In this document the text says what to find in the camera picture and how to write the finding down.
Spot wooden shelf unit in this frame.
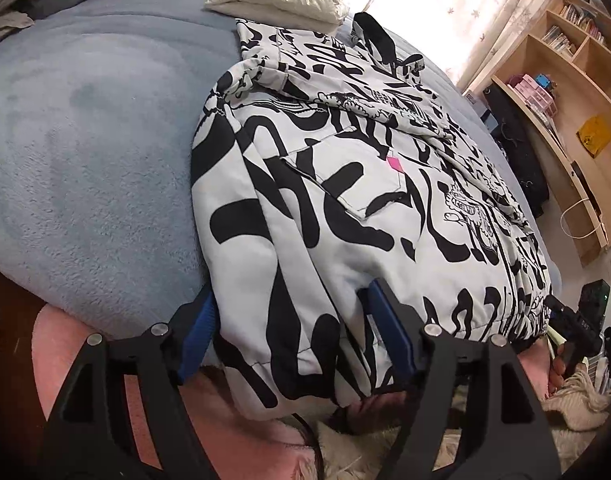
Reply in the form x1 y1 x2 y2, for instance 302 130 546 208
460 0 611 266

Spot person's cream fuzzy sweater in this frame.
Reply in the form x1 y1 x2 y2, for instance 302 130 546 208
305 410 466 480

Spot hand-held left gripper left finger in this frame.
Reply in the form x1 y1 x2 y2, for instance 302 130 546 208
38 288 219 480

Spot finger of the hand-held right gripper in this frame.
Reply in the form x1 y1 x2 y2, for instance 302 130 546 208
545 294 586 341

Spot person's pink pants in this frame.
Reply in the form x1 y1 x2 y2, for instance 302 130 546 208
30 305 406 480

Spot yellow bag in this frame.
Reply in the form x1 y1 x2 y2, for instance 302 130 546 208
578 115 611 158

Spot person's right hand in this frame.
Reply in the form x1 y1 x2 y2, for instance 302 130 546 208
550 355 570 392

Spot white and blue box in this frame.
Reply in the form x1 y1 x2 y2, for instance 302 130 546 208
463 89 499 128

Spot sheer floral curtain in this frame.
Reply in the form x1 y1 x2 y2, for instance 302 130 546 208
350 0 551 91

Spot blue fleece bed blanket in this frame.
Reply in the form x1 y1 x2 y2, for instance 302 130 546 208
0 0 541 356

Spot beige crumpled cloth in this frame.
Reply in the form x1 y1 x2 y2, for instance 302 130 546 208
0 0 46 46

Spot row of books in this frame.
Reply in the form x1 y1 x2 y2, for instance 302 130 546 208
543 2 606 56

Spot black and white printed jacket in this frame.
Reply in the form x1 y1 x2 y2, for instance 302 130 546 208
190 10 553 421

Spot black printed bag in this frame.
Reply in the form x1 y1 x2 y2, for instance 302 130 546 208
485 85 549 218

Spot white cable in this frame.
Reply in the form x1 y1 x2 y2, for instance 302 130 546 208
560 197 609 241

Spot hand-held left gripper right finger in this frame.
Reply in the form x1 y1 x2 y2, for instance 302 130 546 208
368 278 566 480

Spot stack of pink boxes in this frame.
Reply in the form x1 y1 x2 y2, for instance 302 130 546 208
508 74 556 116

